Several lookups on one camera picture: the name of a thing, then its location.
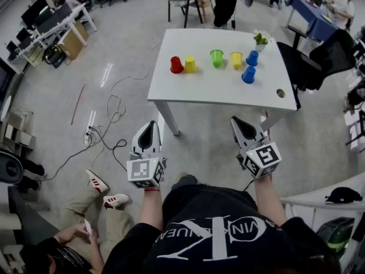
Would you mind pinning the black round fan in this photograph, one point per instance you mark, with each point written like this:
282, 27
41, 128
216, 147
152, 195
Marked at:
11, 168

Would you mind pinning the yellow paper cup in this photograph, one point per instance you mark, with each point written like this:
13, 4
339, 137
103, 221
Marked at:
236, 59
190, 65

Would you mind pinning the person's black printed shirt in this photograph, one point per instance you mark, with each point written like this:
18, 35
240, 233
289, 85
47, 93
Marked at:
216, 244

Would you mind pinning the cardboard box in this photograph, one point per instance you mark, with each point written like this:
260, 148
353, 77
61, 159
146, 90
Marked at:
74, 40

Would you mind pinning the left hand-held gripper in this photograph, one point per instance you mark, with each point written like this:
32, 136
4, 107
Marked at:
142, 171

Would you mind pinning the pink phone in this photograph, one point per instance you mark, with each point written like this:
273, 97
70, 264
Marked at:
87, 226

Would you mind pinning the small potted plant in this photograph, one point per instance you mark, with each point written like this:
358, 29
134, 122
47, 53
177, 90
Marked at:
261, 40

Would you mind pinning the red paper cup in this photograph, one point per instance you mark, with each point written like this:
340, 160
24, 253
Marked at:
176, 65

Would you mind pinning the blue covered table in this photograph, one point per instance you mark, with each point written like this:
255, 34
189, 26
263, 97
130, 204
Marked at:
312, 16

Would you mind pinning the white round side table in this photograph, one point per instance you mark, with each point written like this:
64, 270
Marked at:
5, 108

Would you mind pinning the black power adapter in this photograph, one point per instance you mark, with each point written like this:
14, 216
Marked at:
233, 24

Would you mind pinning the black office chair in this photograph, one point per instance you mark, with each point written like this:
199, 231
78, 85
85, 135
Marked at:
308, 64

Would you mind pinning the white low shelf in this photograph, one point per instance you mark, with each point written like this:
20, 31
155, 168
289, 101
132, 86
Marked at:
17, 133

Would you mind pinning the person's right forearm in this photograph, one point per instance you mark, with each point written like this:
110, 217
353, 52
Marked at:
268, 198

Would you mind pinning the red floor stick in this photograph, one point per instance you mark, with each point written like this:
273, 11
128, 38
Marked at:
77, 107

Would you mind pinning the white metal frame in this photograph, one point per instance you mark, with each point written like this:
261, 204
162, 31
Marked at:
313, 201

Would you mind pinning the person's left forearm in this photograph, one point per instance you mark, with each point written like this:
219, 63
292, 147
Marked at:
149, 210

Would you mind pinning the white power strip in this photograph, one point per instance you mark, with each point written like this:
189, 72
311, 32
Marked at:
89, 137

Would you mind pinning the person's black trousers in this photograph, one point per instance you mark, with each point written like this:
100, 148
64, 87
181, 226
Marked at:
208, 198

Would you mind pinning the black green device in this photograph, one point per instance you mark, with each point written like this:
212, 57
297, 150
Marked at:
336, 234

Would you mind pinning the green paper cup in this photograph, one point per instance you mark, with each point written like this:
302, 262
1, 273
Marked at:
216, 58

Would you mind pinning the black cap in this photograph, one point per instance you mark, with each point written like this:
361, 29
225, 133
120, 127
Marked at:
343, 195

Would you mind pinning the white office desk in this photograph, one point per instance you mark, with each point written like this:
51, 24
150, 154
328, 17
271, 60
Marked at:
57, 28

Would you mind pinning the black yellow vacuum cleaner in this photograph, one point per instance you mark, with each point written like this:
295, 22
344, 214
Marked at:
54, 56

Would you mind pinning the blue paper cup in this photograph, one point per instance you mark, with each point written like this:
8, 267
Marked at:
252, 58
249, 75

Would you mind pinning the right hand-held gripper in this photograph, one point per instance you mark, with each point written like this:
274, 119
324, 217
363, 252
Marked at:
263, 156

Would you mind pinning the black monitor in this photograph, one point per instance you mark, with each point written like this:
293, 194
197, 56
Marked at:
34, 11
55, 17

